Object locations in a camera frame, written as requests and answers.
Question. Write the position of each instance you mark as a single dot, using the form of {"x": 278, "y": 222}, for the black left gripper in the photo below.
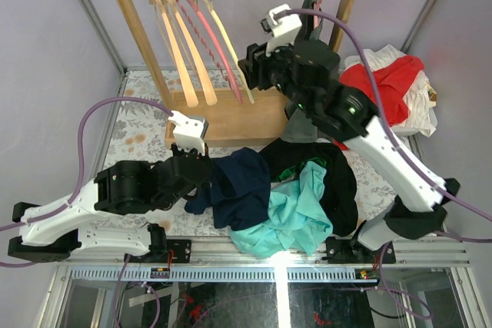
{"x": 177, "y": 151}

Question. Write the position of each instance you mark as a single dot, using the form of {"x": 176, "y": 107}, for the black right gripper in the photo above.
{"x": 257, "y": 59}

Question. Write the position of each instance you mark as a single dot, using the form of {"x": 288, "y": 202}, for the navy blue t-shirt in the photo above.
{"x": 238, "y": 193}

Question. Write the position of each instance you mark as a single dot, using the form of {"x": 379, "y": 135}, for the cream plastic hanger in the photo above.
{"x": 227, "y": 41}

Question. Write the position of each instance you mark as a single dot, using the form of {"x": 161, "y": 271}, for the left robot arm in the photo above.
{"x": 66, "y": 227}

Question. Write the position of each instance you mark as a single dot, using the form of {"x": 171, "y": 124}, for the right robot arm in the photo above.
{"x": 304, "y": 73}

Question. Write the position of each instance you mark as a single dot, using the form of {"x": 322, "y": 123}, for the pink twisted-bar hanger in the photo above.
{"x": 218, "y": 56}

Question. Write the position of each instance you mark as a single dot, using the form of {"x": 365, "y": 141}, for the light wooden hanger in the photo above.
{"x": 187, "y": 87}
{"x": 208, "y": 90}

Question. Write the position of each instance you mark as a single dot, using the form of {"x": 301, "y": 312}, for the grey t-shirt on hanger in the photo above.
{"x": 299, "y": 129}

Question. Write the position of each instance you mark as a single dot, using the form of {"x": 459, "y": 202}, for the light wooden hanger left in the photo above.
{"x": 187, "y": 87}

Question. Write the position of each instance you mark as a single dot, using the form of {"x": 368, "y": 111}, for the teal t-shirt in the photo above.
{"x": 296, "y": 219}

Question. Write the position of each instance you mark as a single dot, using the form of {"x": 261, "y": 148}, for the red t-shirt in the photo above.
{"x": 393, "y": 82}

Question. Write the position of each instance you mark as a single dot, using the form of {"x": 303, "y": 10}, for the black t-shirt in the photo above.
{"x": 340, "y": 185}

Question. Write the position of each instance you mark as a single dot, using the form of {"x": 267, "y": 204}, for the wooden clothes rack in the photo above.
{"x": 232, "y": 124}

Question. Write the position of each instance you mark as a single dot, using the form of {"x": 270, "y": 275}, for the floral table mat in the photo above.
{"x": 138, "y": 133}

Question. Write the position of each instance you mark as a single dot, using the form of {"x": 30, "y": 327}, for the green garment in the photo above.
{"x": 295, "y": 170}

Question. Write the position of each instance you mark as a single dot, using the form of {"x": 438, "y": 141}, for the white garment pile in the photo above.
{"x": 420, "y": 99}

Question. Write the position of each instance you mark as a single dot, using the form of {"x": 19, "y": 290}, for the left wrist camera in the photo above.
{"x": 189, "y": 132}

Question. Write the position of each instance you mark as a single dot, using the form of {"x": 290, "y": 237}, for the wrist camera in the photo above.
{"x": 283, "y": 27}
{"x": 189, "y": 132}

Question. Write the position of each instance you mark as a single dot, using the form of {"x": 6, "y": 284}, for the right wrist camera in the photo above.
{"x": 283, "y": 27}

